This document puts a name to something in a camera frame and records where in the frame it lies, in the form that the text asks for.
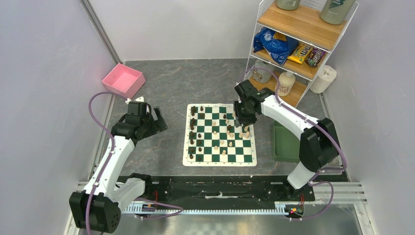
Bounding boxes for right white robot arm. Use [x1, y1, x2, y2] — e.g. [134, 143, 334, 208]
[234, 80, 344, 200]

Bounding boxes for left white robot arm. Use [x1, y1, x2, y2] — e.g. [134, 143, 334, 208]
[69, 101, 167, 234]

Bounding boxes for green white chess mat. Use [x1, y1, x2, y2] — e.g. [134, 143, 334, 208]
[182, 103, 257, 167]

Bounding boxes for grey jar with lettering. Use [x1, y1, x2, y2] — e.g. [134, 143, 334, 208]
[252, 59, 274, 84]

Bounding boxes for pink plastic bin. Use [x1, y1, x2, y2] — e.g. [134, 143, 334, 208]
[101, 63, 146, 99]

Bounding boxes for cream soap bottle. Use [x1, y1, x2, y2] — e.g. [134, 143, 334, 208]
[277, 71, 296, 97]

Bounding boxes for blue snack bag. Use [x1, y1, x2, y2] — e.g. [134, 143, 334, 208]
[253, 27, 299, 65]

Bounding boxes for green plastic tray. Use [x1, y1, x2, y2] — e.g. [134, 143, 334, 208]
[272, 121, 300, 164]

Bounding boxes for yellow candy bag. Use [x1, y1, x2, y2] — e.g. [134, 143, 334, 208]
[287, 42, 314, 64]

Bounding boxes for brown candy bag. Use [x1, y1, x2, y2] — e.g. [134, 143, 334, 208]
[305, 47, 327, 68]

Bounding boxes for white paper towel roll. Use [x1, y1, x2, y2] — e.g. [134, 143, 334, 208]
[310, 65, 337, 94]

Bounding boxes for green bottle top left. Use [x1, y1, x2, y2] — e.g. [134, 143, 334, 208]
[276, 0, 301, 11]

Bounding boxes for green bottle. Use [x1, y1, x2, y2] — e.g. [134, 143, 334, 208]
[276, 0, 301, 11]
[320, 0, 355, 25]

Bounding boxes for green bottle top right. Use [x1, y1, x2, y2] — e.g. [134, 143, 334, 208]
[320, 0, 355, 25]

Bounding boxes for white wire wooden shelf rack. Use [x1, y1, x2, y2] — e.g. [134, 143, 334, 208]
[248, 0, 359, 107]

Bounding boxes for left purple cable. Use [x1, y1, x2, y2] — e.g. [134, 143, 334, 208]
[88, 92, 184, 235]

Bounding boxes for purple cable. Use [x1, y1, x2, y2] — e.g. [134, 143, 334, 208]
[88, 92, 184, 235]
[240, 67, 347, 221]

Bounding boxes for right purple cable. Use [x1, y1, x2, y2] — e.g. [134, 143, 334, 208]
[240, 67, 347, 221]

